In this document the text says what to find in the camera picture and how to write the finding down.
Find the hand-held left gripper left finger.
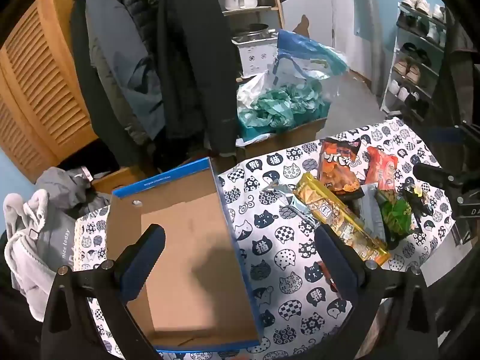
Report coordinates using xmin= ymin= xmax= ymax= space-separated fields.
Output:
xmin=40 ymin=223 xmax=166 ymax=360

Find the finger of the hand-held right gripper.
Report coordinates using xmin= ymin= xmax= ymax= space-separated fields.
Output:
xmin=412 ymin=162 xmax=469 ymax=196
xmin=427 ymin=122 xmax=480 ymax=147

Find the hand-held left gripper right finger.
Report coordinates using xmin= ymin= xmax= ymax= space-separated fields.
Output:
xmin=314 ymin=225 xmax=439 ymax=360

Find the black snack packet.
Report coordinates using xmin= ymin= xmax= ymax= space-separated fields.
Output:
xmin=401 ymin=182 xmax=432 ymax=233

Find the long yellow snack packet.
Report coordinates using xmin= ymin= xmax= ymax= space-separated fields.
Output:
xmin=293 ymin=172 xmax=391 ymax=267

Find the cardboard box with blue rim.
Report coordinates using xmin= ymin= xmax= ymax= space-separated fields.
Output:
xmin=106 ymin=157 xmax=265 ymax=354

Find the green snack bag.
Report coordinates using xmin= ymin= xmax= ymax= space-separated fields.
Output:
xmin=375 ymin=189 xmax=415 ymax=250

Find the orange chips bag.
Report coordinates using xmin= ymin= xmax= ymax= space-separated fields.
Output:
xmin=318 ymin=137 xmax=365 ymax=200

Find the small red snack packet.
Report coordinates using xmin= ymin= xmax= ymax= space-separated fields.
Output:
xmin=320 ymin=262 xmax=339 ymax=290

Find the red snack bag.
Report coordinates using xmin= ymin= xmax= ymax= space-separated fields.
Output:
xmin=364 ymin=145 xmax=399 ymax=192

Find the cat print tablecloth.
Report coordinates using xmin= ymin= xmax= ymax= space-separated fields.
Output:
xmin=73 ymin=118 xmax=460 ymax=360

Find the dark cloth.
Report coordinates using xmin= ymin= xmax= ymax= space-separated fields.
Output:
xmin=433 ymin=7 xmax=480 ymax=128

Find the group of shoes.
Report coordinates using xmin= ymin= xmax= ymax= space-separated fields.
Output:
xmin=386 ymin=0 xmax=447 ymax=115

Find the silver snack packet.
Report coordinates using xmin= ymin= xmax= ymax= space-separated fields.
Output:
xmin=262 ymin=180 xmax=319 ymax=229

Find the grey shoe rack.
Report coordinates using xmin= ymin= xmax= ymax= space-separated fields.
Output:
xmin=380 ymin=2 xmax=449 ymax=119

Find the grey printed hoodie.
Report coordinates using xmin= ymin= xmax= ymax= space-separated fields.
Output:
xmin=37 ymin=210 xmax=81 ymax=271

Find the brown wooden box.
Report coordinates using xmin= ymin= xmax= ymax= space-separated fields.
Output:
xmin=92 ymin=165 xmax=151 ymax=196

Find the crumpled grey jacket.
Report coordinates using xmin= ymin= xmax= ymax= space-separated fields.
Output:
xmin=35 ymin=167 xmax=109 ymax=218

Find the white fleece robe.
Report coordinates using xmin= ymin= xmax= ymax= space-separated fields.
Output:
xmin=4 ymin=193 xmax=57 ymax=321

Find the brown cardboard box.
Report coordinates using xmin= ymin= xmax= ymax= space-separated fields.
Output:
xmin=236 ymin=118 xmax=327 ymax=162

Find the black hanging garment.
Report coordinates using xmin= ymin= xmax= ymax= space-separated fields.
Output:
xmin=69 ymin=0 xmax=139 ymax=166

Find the pile of teal plastic bags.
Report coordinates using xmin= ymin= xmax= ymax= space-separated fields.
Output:
xmin=238 ymin=80 xmax=331 ymax=137

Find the white door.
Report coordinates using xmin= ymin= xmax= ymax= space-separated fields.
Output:
xmin=279 ymin=0 xmax=379 ymax=83

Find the white plastic bag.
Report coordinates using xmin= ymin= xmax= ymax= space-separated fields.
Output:
xmin=237 ymin=75 xmax=278 ymax=109

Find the white patterned appliance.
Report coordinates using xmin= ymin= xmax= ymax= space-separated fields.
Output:
xmin=238 ymin=41 xmax=280 ymax=77

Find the long black hanging coat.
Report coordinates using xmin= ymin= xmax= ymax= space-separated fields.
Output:
xmin=155 ymin=0 xmax=239 ymax=156

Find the louvred wooden door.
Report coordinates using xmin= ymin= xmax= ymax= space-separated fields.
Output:
xmin=0 ymin=0 xmax=98 ymax=173

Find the grey hanging jacket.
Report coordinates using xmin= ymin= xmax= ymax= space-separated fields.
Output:
xmin=84 ymin=0 xmax=166 ymax=139

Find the steel pot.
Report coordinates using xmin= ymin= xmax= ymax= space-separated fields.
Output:
xmin=232 ymin=23 xmax=278 ymax=44

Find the white cooking pot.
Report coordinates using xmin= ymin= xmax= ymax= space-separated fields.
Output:
xmin=223 ymin=0 xmax=259 ymax=10

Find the dark puffer jacket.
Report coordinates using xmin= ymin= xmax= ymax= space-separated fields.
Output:
xmin=109 ymin=0 xmax=162 ymax=46

